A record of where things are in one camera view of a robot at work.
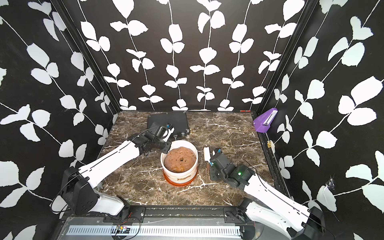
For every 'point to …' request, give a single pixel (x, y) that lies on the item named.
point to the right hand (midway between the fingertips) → (210, 167)
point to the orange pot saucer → (180, 184)
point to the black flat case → (178, 120)
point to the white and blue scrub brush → (207, 155)
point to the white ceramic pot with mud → (179, 164)
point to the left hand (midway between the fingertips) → (169, 141)
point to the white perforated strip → (148, 230)
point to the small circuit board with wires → (120, 229)
